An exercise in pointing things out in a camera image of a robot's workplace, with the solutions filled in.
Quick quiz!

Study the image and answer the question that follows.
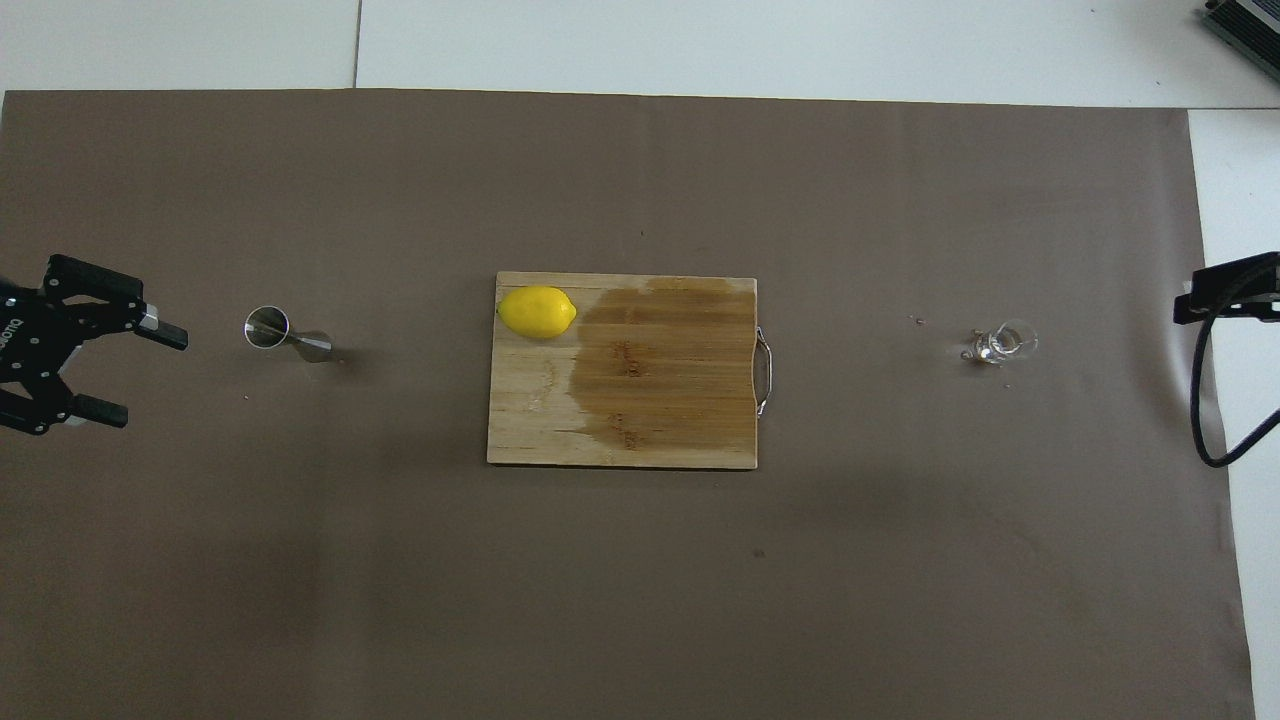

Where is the yellow lemon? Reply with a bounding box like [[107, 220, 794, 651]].
[[497, 286, 578, 341]]

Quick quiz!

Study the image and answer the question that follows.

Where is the brown table mat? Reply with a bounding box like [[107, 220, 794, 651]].
[[0, 88, 1257, 720]]

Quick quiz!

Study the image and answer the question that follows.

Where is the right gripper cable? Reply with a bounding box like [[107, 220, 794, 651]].
[[1189, 268, 1280, 470]]

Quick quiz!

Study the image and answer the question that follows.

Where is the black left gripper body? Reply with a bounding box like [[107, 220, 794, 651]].
[[0, 278, 87, 403]]

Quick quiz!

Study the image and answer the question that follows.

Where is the small clear glass cup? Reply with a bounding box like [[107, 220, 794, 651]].
[[960, 318, 1039, 367]]

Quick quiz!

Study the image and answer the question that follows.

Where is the grey ribbed metal device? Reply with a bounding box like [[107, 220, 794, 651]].
[[1200, 0, 1280, 57]]

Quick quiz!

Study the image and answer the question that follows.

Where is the steel double jigger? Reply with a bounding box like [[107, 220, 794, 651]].
[[244, 306, 334, 363]]

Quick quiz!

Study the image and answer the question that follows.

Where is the wooden cutting board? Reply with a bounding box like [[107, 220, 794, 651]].
[[487, 271, 776, 471]]

